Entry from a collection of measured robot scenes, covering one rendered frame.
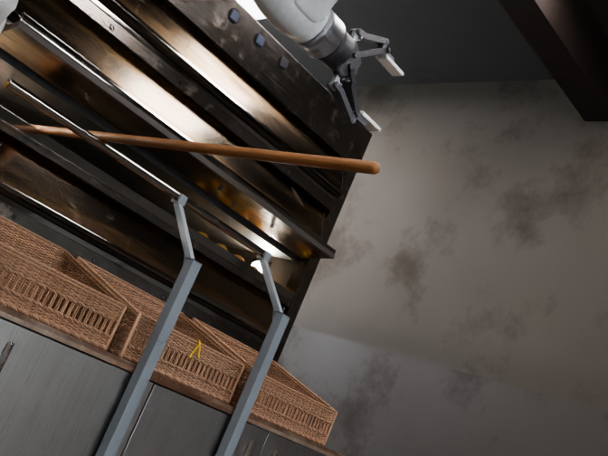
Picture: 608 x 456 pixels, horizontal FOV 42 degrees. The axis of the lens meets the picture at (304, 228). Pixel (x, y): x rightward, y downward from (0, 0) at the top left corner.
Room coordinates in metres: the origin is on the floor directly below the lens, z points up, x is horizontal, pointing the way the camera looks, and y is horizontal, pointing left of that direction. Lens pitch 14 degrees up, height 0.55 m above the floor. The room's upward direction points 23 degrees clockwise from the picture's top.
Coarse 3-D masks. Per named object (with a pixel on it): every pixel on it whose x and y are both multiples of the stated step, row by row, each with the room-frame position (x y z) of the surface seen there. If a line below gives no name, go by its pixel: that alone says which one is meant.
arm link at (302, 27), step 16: (256, 0) 1.28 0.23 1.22; (272, 0) 1.26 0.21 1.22; (288, 0) 1.26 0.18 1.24; (304, 0) 1.27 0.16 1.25; (320, 0) 1.27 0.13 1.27; (336, 0) 1.29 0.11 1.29; (272, 16) 1.30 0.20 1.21; (288, 16) 1.29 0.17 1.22; (304, 16) 1.29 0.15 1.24; (320, 16) 1.30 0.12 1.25; (288, 32) 1.33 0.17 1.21; (304, 32) 1.32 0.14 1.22; (320, 32) 1.33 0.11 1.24
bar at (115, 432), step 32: (32, 96) 2.26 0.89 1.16; (128, 160) 2.53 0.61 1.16; (224, 224) 2.87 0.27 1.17; (192, 256) 2.57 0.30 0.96; (160, 320) 2.55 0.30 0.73; (288, 320) 2.90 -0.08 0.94; (160, 352) 2.56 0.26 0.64; (128, 384) 2.56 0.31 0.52; (256, 384) 2.88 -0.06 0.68; (128, 416) 2.55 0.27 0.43; (224, 448) 2.88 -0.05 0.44
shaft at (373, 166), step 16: (48, 128) 2.68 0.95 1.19; (64, 128) 2.62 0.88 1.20; (128, 144) 2.38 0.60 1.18; (144, 144) 2.31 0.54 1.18; (160, 144) 2.25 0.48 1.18; (176, 144) 2.20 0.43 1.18; (192, 144) 2.15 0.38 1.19; (208, 144) 2.11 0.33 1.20; (272, 160) 1.94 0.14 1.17; (288, 160) 1.90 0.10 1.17; (304, 160) 1.86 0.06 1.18; (320, 160) 1.82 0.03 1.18; (336, 160) 1.79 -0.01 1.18; (352, 160) 1.75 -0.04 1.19
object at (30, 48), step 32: (32, 32) 2.41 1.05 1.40; (32, 64) 2.61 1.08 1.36; (64, 64) 2.53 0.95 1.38; (96, 96) 2.70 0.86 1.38; (128, 128) 2.89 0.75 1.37; (160, 128) 2.83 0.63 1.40; (192, 160) 3.00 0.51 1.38; (224, 192) 3.23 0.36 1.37; (256, 224) 3.51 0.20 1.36; (288, 224) 3.39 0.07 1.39; (320, 256) 3.66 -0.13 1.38
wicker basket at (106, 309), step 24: (0, 216) 2.67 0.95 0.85; (24, 240) 2.75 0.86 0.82; (48, 240) 2.82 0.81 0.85; (0, 264) 2.23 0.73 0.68; (24, 264) 2.28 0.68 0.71; (48, 264) 2.83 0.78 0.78; (72, 264) 2.82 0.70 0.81; (0, 288) 2.26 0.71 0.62; (48, 288) 2.35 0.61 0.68; (72, 288) 2.41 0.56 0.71; (96, 288) 2.68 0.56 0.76; (24, 312) 2.33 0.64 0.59; (48, 312) 2.38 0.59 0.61; (72, 312) 2.72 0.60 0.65; (96, 312) 2.49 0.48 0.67; (120, 312) 2.55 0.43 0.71; (72, 336) 2.46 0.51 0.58; (96, 336) 2.52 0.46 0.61
